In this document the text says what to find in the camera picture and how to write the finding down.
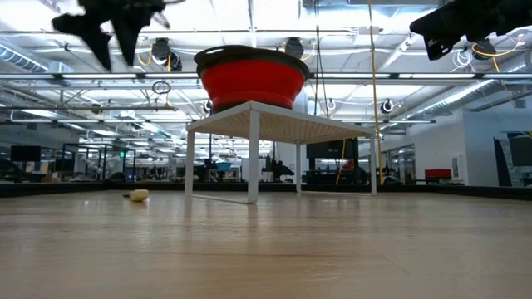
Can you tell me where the black equipment cart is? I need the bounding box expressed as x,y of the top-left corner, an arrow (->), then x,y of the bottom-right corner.
306,139 -> 359,186

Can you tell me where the black robot cell frame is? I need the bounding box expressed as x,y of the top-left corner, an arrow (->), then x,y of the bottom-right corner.
61,143 -> 137,182

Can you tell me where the black aluminium rig frame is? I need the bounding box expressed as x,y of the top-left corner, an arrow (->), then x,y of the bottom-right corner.
0,181 -> 532,201

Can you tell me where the red collapsible bowl grey rim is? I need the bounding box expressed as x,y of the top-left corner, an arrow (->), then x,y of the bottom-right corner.
194,44 -> 312,114

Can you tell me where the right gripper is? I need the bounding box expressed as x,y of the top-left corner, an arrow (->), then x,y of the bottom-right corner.
408,0 -> 532,62

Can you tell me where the white perforated metal riser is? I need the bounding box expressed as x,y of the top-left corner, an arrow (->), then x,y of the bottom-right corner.
184,100 -> 378,205

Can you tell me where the black hanging cable ring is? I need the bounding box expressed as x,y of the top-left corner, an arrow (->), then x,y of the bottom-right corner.
151,80 -> 172,96

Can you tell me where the black display panel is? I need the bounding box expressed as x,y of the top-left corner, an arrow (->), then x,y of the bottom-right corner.
493,131 -> 532,188

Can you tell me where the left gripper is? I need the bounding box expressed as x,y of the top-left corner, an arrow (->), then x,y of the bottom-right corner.
51,0 -> 186,71

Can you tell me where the black computer monitor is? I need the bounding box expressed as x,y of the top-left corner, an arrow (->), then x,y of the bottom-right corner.
10,145 -> 42,163

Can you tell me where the knife with cream handle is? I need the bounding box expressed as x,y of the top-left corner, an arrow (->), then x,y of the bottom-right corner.
122,189 -> 150,203

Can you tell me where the red cabinet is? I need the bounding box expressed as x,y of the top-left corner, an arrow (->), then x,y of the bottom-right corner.
423,168 -> 453,180

